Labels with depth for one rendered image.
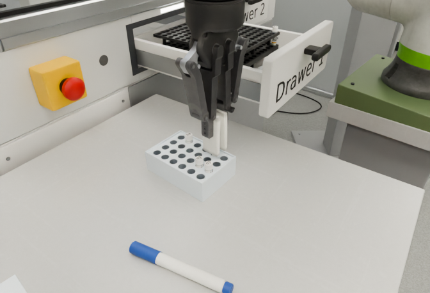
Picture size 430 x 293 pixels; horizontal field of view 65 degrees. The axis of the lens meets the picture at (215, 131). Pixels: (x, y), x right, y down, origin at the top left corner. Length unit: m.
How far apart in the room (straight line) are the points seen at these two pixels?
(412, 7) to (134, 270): 0.69
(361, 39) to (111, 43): 1.16
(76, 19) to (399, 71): 0.67
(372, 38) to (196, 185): 1.28
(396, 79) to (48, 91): 0.70
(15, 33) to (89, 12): 0.14
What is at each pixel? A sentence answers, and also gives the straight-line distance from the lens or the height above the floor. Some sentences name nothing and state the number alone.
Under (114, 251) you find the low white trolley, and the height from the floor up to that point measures 0.76.
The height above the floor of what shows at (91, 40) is 0.92.
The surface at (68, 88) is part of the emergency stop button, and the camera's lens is 0.61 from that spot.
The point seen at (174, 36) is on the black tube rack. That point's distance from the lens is 0.76.
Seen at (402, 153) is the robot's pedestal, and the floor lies 0.67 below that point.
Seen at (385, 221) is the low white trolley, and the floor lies 0.76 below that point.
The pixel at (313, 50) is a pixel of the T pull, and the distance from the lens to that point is 0.67.
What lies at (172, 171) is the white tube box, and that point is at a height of 0.79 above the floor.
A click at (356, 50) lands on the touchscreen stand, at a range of 1.64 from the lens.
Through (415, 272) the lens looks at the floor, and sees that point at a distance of 1.55.
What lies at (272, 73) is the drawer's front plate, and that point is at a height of 0.90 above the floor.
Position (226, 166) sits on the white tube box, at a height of 0.79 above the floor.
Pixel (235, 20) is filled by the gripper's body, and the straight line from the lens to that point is 0.43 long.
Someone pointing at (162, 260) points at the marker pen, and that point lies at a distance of 0.44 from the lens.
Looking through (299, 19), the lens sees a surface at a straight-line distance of 2.53.
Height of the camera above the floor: 1.13
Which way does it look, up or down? 33 degrees down
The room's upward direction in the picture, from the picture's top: straight up
